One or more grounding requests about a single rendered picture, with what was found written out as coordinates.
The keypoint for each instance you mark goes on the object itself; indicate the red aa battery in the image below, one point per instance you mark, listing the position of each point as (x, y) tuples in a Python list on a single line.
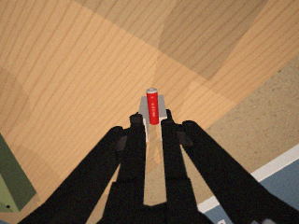
[(152, 97)]

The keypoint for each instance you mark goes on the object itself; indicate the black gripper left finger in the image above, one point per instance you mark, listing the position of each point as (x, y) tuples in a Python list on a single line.
[(74, 200)]

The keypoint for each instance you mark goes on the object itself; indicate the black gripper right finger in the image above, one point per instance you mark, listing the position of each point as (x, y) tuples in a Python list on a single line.
[(242, 197)]

